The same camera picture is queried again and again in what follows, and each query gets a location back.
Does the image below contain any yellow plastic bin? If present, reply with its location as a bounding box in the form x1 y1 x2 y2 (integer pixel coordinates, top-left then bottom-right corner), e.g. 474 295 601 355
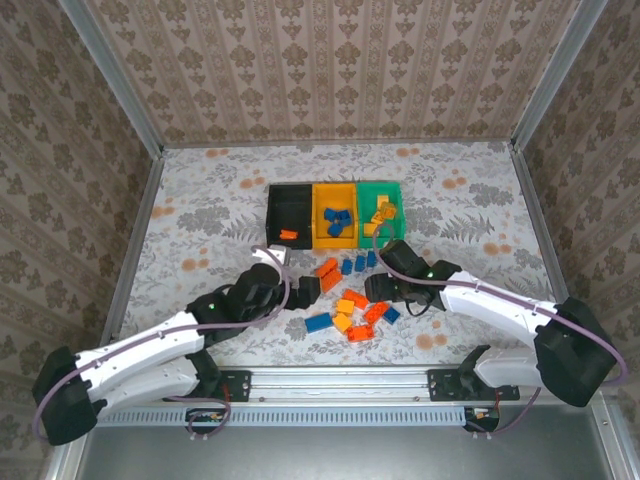
310 182 361 250

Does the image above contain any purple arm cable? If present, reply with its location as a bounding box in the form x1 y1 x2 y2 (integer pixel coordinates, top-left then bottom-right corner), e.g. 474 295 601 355
32 243 294 446
372 222 629 436

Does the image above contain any aluminium frame post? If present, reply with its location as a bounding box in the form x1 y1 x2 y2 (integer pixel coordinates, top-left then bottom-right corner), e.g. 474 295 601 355
512 0 609 149
57 0 164 156

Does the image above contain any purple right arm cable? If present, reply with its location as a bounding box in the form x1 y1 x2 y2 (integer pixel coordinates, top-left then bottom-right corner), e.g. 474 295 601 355
372 222 629 436

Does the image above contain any grey slotted cable duct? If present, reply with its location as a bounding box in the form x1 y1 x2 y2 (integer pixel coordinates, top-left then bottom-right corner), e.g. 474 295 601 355
97 407 469 427

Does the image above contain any small connector with wires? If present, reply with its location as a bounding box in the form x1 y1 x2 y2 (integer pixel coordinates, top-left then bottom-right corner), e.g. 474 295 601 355
187 408 226 426
464 405 501 426

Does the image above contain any aluminium mounting rail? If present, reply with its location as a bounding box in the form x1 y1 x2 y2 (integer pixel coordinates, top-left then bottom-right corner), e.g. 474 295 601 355
79 363 614 405

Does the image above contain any floral patterned table cover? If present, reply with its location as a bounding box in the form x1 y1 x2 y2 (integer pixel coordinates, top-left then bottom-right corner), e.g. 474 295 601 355
117 141 576 369

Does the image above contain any long blue lego brick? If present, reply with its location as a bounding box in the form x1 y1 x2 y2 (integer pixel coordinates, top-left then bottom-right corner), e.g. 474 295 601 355
304 312 334 334

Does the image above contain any black plastic bin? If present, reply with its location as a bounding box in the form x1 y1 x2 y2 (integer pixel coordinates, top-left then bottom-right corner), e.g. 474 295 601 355
265 183 317 251

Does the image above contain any green plastic bin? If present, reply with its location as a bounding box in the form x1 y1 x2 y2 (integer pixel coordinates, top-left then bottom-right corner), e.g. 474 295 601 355
355 180 407 250

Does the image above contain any thin aluminium frame rail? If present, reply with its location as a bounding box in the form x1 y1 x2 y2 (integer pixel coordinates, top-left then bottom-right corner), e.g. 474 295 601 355
159 137 516 149

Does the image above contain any grey metal panel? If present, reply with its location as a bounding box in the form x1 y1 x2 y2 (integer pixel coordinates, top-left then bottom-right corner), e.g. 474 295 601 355
49 404 631 480

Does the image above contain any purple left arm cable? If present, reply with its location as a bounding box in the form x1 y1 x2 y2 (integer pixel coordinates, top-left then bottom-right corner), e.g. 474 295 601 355
32 243 294 446

